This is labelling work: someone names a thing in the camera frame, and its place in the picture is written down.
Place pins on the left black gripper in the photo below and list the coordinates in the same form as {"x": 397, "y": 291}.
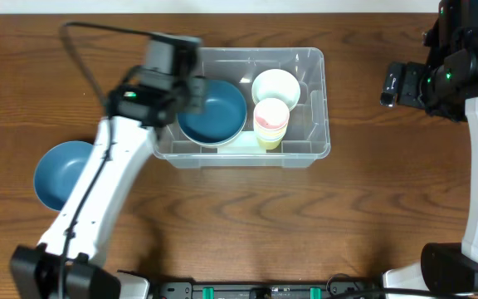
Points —
{"x": 197, "y": 94}

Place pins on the yellow cup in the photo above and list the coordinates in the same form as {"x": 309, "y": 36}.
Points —
{"x": 259, "y": 128}
{"x": 268, "y": 144}

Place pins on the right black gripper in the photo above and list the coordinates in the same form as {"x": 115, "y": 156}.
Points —
{"x": 407, "y": 85}

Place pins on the white small bowl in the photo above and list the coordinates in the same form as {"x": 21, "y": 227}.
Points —
{"x": 276, "y": 83}

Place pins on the clear plastic storage container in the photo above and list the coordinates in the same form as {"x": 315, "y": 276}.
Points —
{"x": 307, "y": 136}

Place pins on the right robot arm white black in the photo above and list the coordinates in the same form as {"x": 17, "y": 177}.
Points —
{"x": 447, "y": 87}

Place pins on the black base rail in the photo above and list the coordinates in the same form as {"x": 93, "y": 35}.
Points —
{"x": 323, "y": 290}

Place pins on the pink cup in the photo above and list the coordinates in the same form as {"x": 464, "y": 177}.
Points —
{"x": 271, "y": 114}

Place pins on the light blue cup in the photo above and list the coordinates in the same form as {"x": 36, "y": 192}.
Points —
{"x": 263, "y": 135}

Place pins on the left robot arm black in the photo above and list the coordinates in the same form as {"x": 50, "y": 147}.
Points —
{"x": 69, "y": 258}

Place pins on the cream white cup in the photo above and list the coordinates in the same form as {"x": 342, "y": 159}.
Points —
{"x": 270, "y": 134}

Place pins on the blue bowl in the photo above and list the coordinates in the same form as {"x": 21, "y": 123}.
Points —
{"x": 57, "y": 172}
{"x": 223, "y": 102}

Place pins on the cream bowl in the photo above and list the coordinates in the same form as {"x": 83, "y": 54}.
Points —
{"x": 211, "y": 134}

